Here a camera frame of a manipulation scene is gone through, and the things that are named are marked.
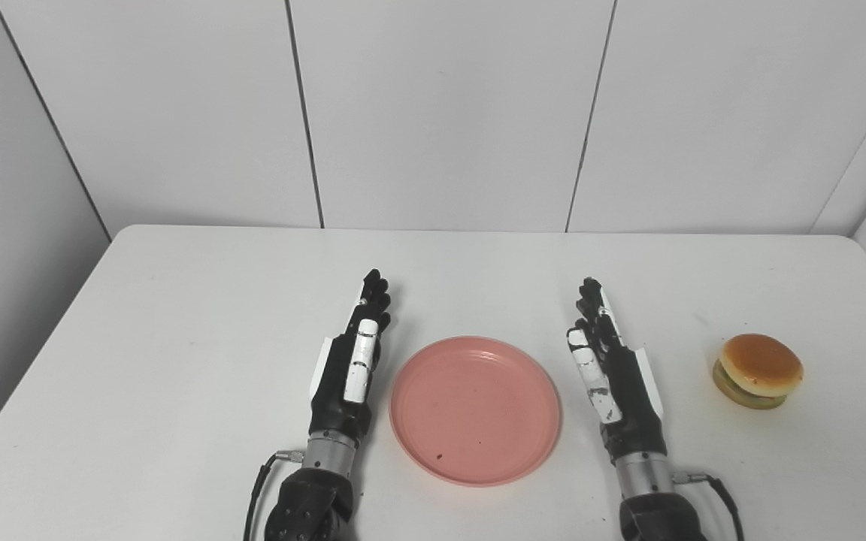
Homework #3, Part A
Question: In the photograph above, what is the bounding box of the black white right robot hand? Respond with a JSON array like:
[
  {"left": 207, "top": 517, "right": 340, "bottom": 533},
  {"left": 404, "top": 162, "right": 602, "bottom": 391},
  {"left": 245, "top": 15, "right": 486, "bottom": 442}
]
[{"left": 567, "top": 277, "right": 668, "bottom": 466}]

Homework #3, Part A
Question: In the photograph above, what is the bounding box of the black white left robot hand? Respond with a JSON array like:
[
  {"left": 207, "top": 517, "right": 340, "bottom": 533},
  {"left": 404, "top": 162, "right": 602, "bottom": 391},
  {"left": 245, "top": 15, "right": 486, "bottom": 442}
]
[{"left": 308, "top": 269, "right": 393, "bottom": 444}]

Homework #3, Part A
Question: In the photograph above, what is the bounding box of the toy hamburger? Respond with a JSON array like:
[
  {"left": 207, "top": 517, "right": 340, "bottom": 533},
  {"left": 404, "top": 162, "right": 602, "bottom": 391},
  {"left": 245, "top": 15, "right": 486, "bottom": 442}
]
[{"left": 712, "top": 334, "right": 804, "bottom": 410}]

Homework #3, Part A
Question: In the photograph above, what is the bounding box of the pink plastic plate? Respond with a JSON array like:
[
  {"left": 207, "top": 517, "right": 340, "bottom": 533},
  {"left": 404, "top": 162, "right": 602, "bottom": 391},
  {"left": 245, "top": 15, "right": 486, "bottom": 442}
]
[{"left": 389, "top": 336, "right": 562, "bottom": 488}]

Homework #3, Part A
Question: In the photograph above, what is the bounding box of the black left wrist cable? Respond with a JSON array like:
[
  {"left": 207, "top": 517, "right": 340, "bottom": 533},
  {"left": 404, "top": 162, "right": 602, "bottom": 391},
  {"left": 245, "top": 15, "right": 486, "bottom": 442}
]
[{"left": 243, "top": 449, "right": 306, "bottom": 541}]

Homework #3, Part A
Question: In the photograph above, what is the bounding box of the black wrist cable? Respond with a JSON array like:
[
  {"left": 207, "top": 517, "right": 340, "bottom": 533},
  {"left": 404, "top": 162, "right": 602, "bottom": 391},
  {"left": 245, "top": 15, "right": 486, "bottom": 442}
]
[
  {"left": 243, "top": 449, "right": 306, "bottom": 541},
  {"left": 671, "top": 471, "right": 745, "bottom": 541}
]

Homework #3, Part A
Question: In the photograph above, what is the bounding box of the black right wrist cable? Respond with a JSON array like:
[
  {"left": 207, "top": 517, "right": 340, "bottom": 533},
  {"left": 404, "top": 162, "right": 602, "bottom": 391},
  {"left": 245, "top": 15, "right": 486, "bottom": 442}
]
[{"left": 671, "top": 471, "right": 745, "bottom": 541}]

